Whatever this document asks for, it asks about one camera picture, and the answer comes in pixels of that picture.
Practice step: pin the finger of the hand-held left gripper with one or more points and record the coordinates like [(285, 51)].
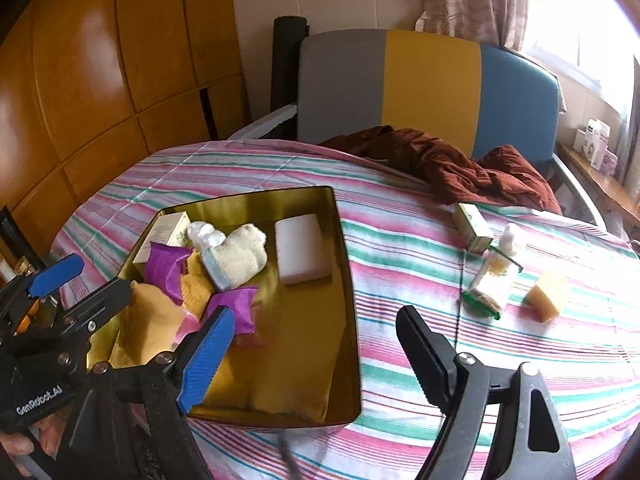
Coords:
[(55, 275), (102, 302)]

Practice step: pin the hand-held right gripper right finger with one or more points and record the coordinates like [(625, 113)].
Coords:
[(425, 355)]

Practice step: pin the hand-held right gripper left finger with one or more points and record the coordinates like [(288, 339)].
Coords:
[(207, 355)]

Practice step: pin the pale yellow round sponge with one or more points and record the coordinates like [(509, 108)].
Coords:
[(150, 322)]

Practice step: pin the purple snack packet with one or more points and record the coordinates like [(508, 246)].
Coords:
[(235, 307), (167, 270)]

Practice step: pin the white foam sponge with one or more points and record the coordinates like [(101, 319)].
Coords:
[(302, 250)]

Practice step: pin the metal tin box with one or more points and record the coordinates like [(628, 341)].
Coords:
[(300, 210)]

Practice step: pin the person's left hand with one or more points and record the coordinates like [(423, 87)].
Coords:
[(15, 452)]

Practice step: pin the cream carton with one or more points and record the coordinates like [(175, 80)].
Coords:
[(165, 235)]

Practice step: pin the green and yellow packet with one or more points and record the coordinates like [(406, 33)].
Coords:
[(490, 285)]

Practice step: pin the green and cream box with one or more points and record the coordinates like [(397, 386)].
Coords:
[(472, 227)]

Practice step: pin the yellow block sponge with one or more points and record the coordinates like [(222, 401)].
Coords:
[(547, 295)]

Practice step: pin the wooden wardrobe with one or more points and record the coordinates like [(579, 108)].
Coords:
[(100, 85)]

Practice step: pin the brown blanket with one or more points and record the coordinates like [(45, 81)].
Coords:
[(440, 160)]

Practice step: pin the wooden desk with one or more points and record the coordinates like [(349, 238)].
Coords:
[(605, 190)]

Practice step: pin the purple and white box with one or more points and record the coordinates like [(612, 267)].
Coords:
[(611, 161)]

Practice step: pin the white carton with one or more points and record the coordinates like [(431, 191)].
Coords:
[(590, 142)]

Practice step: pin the grey yellow blue headboard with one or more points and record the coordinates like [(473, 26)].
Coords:
[(430, 80)]

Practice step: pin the black rolled mat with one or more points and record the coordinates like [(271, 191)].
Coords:
[(287, 60)]

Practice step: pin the patterned curtain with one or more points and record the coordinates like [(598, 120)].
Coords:
[(470, 0)]

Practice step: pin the window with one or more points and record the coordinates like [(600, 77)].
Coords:
[(585, 20)]

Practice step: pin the grey bed frame rail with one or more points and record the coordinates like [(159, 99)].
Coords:
[(265, 122), (580, 190)]

